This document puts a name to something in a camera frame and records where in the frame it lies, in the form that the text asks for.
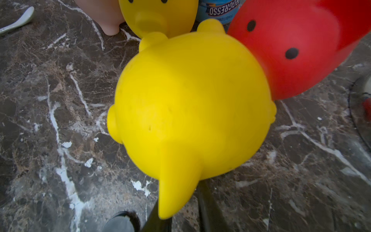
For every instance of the chrome mug tree stand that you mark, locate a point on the chrome mug tree stand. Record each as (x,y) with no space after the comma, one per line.
(360,107)

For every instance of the soup can blue label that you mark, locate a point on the soup can blue label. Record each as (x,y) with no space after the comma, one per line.
(221,10)

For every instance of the white plastic spoon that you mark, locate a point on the white plastic spoon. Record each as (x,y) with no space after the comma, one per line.
(22,21)

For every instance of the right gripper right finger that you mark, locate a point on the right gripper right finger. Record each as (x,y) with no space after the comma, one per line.
(211,217)

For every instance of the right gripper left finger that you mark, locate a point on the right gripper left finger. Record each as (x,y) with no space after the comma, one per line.
(155,224)

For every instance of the yellow piggy bank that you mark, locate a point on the yellow piggy bank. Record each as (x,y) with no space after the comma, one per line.
(190,108)
(170,17)

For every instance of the pink piggy bank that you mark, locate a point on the pink piggy bank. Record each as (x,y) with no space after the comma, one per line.
(106,13)

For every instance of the red piggy bank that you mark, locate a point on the red piggy bank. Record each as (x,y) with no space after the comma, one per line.
(299,43)

